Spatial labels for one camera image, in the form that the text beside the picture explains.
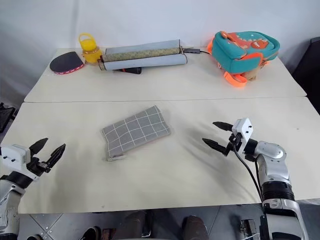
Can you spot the teal dinosaur kids backpack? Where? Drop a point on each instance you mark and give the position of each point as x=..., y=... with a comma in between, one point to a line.
x=242, y=55

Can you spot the black table tennis paddle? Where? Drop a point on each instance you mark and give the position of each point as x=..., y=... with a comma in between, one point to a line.
x=65, y=61

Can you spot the black mesh object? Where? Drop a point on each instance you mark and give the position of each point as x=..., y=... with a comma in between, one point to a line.
x=6, y=116

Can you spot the flat black and red object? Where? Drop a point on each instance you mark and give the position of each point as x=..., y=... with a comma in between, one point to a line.
x=130, y=70

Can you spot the black shoe with white sole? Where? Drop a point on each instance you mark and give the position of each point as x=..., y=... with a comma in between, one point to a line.
x=92, y=233

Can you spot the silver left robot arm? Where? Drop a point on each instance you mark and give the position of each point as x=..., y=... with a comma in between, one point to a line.
x=10, y=200

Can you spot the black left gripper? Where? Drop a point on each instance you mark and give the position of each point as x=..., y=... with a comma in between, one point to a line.
x=37, y=166

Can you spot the dark rounded shape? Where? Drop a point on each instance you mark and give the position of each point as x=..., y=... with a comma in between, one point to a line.
x=196, y=228

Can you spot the olive patterned rolled mat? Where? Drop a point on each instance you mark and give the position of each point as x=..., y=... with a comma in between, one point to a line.
x=140, y=54

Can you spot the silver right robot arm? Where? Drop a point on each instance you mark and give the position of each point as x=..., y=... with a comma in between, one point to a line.
x=272, y=152

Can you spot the thick light blue rolled mat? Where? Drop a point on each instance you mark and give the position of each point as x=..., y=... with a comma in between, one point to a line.
x=145, y=62

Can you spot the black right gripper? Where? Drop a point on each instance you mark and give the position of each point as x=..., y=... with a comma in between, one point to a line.
x=235, y=145

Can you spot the grey checkered cloth pouch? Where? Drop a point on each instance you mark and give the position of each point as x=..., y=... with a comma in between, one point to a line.
x=136, y=130

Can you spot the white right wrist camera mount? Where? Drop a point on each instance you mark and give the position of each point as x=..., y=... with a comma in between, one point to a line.
x=246, y=130

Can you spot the black chair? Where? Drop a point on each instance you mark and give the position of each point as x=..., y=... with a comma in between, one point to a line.
x=308, y=65

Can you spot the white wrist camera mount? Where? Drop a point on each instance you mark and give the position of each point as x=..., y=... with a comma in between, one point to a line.
x=246, y=130
x=13, y=153

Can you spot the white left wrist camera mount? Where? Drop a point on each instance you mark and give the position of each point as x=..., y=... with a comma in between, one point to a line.
x=13, y=153

